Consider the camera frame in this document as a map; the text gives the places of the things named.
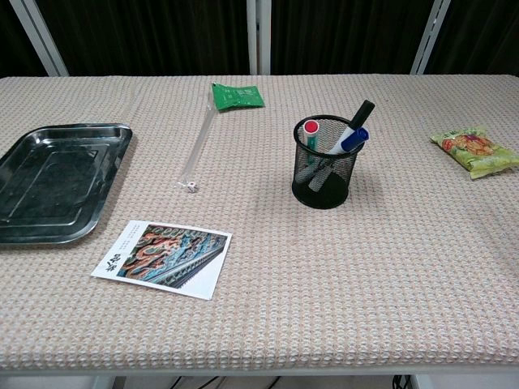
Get black-capped white marker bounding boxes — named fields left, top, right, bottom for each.
left=326, top=99, right=376, bottom=156

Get black mesh pen holder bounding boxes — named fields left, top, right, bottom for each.
left=291, top=115, right=367, bottom=211

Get red cap marker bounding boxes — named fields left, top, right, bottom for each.
left=298, top=119, right=322, bottom=187

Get blue cap marker pen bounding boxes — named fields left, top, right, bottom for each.
left=310, top=126, right=371, bottom=191

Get clear plastic tube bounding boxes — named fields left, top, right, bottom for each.
left=177, top=100, right=217, bottom=188

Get beige woven tablecloth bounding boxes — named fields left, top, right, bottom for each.
left=0, top=75, right=519, bottom=372

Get green foil packet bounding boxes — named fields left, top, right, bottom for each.
left=210, top=81, right=267, bottom=112

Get postcard with dragon picture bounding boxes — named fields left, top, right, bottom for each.
left=90, top=220, right=234, bottom=301

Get dark pleated curtain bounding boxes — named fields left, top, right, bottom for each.
left=0, top=0, right=519, bottom=79

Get stainless steel rectangular tray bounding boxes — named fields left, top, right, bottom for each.
left=0, top=122, right=134, bottom=246

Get yellow-green snack bag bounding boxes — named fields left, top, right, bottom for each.
left=429, top=125, right=519, bottom=182

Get white upright frame post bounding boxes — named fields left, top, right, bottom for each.
left=246, top=0, right=272, bottom=76

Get white table frame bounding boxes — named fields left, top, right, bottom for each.
left=0, top=366, right=519, bottom=389

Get white slotted frame post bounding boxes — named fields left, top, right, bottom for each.
left=410, top=0, right=453, bottom=75

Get white slanted frame post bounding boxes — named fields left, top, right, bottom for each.
left=11, top=0, right=71, bottom=78

